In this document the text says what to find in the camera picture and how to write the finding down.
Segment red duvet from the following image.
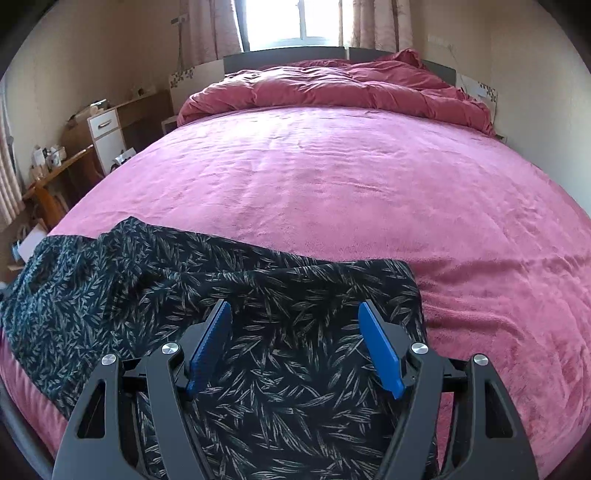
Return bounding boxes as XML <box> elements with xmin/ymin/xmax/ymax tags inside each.
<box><xmin>177</xmin><ymin>47</ymin><xmax>497</xmax><ymax>137</ymax></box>

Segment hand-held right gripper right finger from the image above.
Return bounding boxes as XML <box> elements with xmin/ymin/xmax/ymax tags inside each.
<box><xmin>358</xmin><ymin>300</ymin><xmax>540</xmax><ymax>480</ymax></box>

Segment wooden cabinet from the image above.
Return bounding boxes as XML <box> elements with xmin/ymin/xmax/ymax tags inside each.
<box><xmin>62</xmin><ymin>90</ymin><xmax>175</xmax><ymax>153</ymax></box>

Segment window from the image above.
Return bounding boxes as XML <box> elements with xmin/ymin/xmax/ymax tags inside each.
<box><xmin>238</xmin><ymin>0</ymin><xmax>356</xmax><ymax>51</ymax></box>

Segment pink patterned curtain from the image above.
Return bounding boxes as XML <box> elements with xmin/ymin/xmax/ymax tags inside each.
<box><xmin>342</xmin><ymin>0</ymin><xmax>414</xmax><ymax>61</ymax></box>
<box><xmin>185</xmin><ymin>0</ymin><xmax>245</xmax><ymax>65</ymax></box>

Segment dark leaf-print pants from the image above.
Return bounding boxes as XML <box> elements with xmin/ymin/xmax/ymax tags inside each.
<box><xmin>2</xmin><ymin>216</ymin><xmax>439</xmax><ymax>480</ymax></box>

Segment grey headboard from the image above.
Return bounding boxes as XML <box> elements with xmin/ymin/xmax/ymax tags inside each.
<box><xmin>224</xmin><ymin>46</ymin><xmax>458</xmax><ymax>86</ymax></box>

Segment wooden desk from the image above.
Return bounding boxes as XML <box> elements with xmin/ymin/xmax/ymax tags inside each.
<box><xmin>21</xmin><ymin>145</ymin><xmax>100</xmax><ymax>227</ymax></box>

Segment white drawer cabinet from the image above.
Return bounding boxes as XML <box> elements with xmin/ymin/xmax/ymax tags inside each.
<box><xmin>88</xmin><ymin>107</ymin><xmax>127</xmax><ymax>175</ymax></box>

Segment wall-mounted cable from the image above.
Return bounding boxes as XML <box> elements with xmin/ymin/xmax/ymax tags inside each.
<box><xmin>170</xmin><ymin>13</ymin><xmax>190</xmax><ymax>75</ymax></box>

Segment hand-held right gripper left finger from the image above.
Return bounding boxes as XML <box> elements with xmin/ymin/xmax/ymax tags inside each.
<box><xmin>52</xmin><ymin>299</ymin><xmax>232</xmax><ymax>480</ymax></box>

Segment white floral panel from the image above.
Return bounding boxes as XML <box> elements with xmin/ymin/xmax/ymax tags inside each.
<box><xmin>168</xmin><ymin>60</ymin><xmax>225</xmax><ymax>114</ymax></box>
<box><xmin>457</xmin><ymin>74</ymin><xmax>499</xmax><ymax>116</ymax></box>

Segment pink fleece blanket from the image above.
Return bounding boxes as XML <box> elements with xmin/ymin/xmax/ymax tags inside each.
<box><xmin>0</xmin><ymin>105</ymin><xmax>591</xmax><ymax>480</ymax></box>

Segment striped curtain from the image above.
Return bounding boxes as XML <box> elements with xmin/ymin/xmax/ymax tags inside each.
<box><xmin>0</xmin><ymin>99</ymin><xmax>26</xmax><ymax>227</ymax></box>

